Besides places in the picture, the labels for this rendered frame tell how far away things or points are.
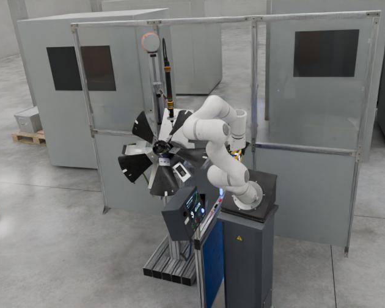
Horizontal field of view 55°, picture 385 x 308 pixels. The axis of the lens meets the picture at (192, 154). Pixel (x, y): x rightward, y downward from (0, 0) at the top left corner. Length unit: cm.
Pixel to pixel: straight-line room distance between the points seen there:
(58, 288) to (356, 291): 245
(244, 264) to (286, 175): 112
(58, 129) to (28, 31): 130
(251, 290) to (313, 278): 89
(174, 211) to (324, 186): 178
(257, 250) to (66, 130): 360
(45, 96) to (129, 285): 296
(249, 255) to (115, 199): 217
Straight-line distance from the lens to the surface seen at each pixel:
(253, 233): 234
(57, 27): 499
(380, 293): 341
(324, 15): 298
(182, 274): 329
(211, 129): 170
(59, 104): 526
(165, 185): 267
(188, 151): 270
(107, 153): 400
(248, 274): 256
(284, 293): 324
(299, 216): 355
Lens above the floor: 226
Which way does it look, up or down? 24 degrees down
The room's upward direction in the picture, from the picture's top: 4 degrees counter-clockwise
